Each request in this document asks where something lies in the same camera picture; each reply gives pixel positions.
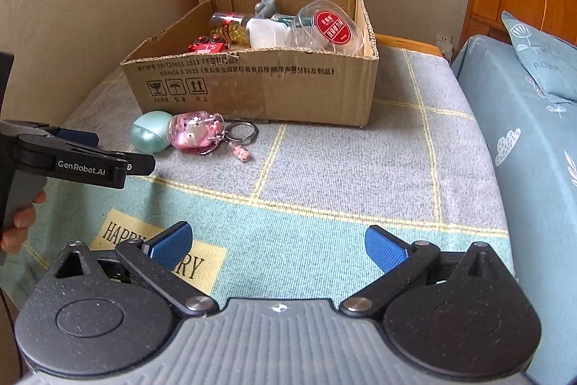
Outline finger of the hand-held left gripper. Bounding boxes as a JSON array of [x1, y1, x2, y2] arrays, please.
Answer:
[[123, 151, 157, 177], [45, 126, 100, 148]]

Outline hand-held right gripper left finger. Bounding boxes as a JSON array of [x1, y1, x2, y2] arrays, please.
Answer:
[[54, 220, 219, 318]]

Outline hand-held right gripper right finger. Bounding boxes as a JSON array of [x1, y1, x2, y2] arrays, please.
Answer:
[[338, 225, 515, 316]]

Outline teal egg-shaped case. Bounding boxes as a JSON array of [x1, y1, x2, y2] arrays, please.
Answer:
[[129, 110, 175, 155]]

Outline red toy train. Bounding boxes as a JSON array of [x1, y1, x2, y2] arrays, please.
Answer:
[[186, 34, 230, 54]]

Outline brown cardboard box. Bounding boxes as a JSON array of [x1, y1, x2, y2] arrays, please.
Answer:
[[119, 0, 380, 128]]

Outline glass jar of yellow capsules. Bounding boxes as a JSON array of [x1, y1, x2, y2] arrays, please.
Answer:
[[208, 12, 253, 47]]

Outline white bottle with green label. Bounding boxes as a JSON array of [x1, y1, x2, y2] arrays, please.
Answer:
[[246, 15, 299, 50]]

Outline clear container with red label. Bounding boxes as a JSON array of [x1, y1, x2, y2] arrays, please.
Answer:
[[288, 0, 365, 56]]

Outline person's left hand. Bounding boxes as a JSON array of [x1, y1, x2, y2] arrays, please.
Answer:
[[0, 190, 47, 254]]

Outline checkered grey and teal blanket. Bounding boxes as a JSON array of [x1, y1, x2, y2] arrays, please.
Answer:
[[0, 47, 517, 323]]

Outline blue leaf-print bedsheet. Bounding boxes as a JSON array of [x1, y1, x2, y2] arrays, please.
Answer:
[[451, 35, 577, 385]]

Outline wooden furniture edge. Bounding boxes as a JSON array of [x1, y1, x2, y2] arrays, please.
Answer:
[[374, 33, 445, 57]]

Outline blue leaf-print pillow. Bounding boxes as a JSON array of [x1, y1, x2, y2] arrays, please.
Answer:
[[501, 10, 577, 102]]

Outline pink keychain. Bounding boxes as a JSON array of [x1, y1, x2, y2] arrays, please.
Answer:
[[168, 111, 259, 163]]

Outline white wall socket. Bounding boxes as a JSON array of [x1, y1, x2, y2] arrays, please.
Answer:
[[435, 34, 453, 61]]

